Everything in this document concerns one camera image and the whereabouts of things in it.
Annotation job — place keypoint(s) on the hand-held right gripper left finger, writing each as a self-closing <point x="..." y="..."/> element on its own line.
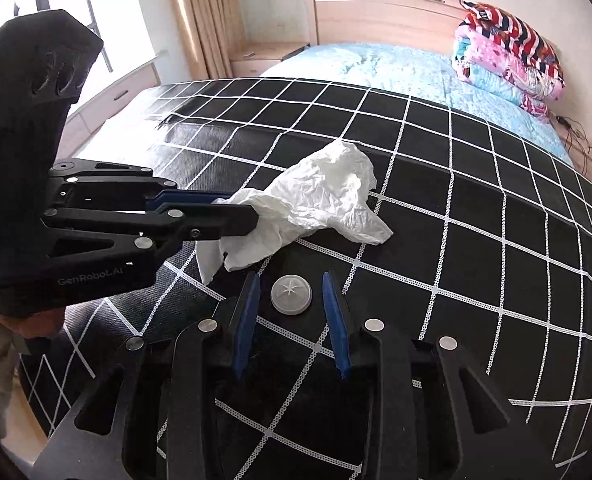
<point x="246" y="325"/>

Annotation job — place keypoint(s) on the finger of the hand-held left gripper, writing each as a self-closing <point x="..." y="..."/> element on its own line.
<point x="206" y="221"/>
<point x="106" y="187"/>

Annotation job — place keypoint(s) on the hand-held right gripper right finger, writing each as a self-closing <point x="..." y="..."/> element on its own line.
<point x="337" y="325"/>

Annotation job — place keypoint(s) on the round translucent plastic lid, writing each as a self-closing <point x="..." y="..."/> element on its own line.
<point x="290" y="295"/>

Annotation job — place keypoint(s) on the white tissue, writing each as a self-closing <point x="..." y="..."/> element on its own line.
<point x="321" y="190"/>

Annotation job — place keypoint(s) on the wooden windowsill cabinet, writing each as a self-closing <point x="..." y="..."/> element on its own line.
<point x="126" y="90"/>

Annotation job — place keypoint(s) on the window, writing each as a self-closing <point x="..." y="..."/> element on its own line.
<point x="116" y="10"/>

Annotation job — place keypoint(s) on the black white-grid mat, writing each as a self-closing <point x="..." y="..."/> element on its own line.
<point x="476" y="260"/>

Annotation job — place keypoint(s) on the beige curtain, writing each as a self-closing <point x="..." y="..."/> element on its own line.
<point x="206" y="10"/>

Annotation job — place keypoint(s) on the light blue bedsheet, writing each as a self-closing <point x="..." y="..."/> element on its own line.
<point x="376" y="70"/>

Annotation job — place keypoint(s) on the wooden headboard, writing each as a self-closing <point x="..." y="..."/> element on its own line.
<point x="376" y="15"/>

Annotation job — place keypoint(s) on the blue folded quilt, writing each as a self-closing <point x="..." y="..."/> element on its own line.
<point x="476" y="72"/>

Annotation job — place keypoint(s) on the pink folded quilt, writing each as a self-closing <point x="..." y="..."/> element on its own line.
<point x="496" y="62"/>

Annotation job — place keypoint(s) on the red striped folded quilt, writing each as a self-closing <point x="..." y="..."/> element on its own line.
<point x="516" y="30"/>

